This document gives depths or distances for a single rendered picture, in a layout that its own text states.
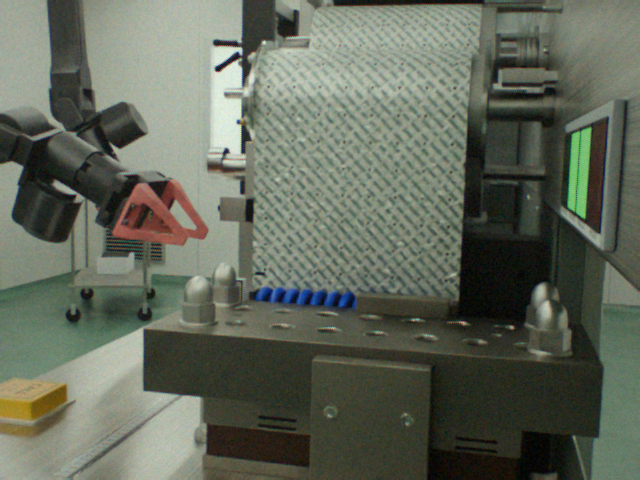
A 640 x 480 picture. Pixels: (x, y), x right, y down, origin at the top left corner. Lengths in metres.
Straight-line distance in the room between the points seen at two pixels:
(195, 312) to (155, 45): 6.47
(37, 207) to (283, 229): 0.30
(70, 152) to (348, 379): 0.46
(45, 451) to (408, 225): 0.43
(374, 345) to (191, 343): 0.17
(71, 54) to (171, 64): 5.63
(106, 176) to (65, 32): 0.57
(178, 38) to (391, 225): 6.28
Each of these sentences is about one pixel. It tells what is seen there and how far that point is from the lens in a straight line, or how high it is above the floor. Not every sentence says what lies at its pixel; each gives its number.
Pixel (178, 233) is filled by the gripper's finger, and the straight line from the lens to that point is 0.87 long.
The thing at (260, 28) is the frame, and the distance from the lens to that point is 1.23.
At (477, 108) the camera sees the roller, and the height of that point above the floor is 1.24.
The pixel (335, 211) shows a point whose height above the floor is 1.13.
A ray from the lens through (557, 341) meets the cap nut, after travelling 0.66.
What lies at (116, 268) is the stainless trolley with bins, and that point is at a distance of 5.88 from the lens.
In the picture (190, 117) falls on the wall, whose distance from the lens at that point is 6.94.
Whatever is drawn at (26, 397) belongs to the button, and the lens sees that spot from 0.89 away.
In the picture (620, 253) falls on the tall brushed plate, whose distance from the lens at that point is 0.36.
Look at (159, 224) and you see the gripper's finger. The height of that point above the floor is 1.10.
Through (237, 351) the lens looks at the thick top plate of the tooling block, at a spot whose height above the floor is 1.02.
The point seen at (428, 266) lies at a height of 1.07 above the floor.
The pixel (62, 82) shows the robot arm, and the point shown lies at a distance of 1.43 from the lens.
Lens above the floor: 1.19
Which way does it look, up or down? 7 degrees down
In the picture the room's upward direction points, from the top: 2 degrees clockwise
